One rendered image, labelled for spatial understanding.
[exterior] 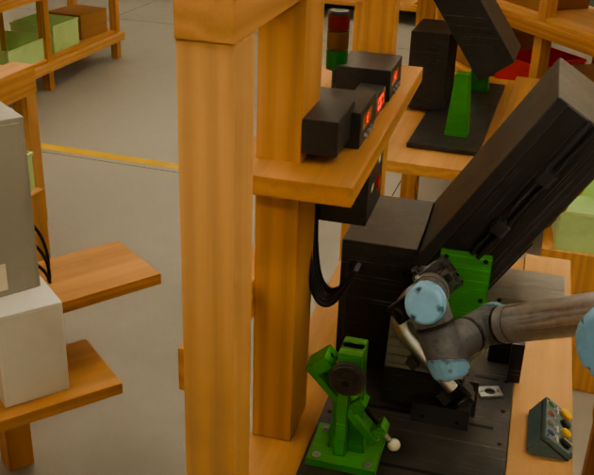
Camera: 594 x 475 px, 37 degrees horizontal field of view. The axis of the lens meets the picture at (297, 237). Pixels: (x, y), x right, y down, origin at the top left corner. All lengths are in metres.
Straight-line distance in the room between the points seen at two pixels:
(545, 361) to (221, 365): 1.12
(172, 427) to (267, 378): 1.60
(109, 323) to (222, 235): 2.85
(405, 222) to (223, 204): 0.94
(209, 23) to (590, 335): 0.73
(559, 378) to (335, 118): 0.98
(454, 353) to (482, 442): 0.40
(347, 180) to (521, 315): 0.41
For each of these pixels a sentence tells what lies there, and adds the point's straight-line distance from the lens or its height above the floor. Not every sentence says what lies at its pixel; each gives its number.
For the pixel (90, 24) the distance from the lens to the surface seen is 8.34.
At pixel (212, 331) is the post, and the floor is 1.38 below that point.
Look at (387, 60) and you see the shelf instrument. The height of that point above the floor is 1.62.
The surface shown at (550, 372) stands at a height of 0.90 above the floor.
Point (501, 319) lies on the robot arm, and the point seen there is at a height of 1.29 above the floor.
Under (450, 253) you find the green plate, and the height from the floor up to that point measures 1.27.
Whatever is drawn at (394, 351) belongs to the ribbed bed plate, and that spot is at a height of 1.02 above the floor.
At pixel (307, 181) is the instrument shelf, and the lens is 1.61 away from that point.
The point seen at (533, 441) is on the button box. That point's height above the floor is 0.93.
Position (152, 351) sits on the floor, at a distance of 3.97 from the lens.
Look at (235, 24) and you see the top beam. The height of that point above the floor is 1.88.
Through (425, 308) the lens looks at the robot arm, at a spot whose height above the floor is 1.33.
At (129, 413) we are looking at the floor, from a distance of 3.61.
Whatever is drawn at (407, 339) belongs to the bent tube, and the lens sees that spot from 2.04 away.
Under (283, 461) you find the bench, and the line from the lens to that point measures 1.98.
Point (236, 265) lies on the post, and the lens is 1.38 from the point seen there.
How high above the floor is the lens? 2.14
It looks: 26 degrees down
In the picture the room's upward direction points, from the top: 2 degrees clockwise
